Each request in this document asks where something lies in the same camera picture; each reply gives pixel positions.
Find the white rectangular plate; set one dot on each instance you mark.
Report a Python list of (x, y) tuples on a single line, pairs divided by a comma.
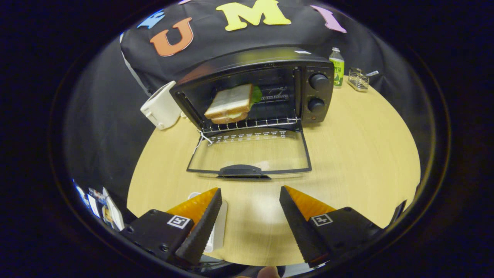
[(219, 231)]

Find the black toaster oven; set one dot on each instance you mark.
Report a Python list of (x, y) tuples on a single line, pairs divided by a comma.
[(316, 77)]

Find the black flat panel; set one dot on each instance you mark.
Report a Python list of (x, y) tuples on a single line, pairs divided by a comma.
[(397, 214)]

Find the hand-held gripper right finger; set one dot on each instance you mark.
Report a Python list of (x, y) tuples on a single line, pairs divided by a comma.
[(299, 226)]

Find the white pop-up toaster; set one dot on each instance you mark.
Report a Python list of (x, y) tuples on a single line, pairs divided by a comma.
[(160, 108)]

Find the white open food container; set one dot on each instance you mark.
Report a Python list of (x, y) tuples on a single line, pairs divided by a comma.
[(115, 214)]

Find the green label drink bottle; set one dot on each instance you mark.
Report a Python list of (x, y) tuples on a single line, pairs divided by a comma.
[(337, 69)]

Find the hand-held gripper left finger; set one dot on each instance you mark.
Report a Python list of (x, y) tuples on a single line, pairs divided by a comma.
[(202, 227)]

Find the toast sandwich with lettuce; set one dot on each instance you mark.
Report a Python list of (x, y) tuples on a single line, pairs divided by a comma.
[(227, 102)]

